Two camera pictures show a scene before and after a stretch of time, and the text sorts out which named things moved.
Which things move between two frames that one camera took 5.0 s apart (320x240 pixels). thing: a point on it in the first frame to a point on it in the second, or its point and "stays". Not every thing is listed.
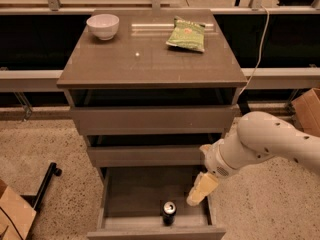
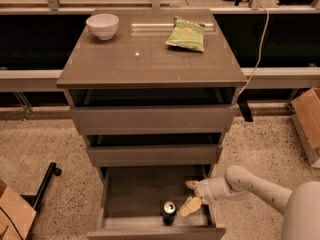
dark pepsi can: x=169 y=212 stays
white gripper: x=215 y=160 to x=204 y=189
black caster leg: x=35 y=200 stays
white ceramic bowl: x=103 y=25 stays
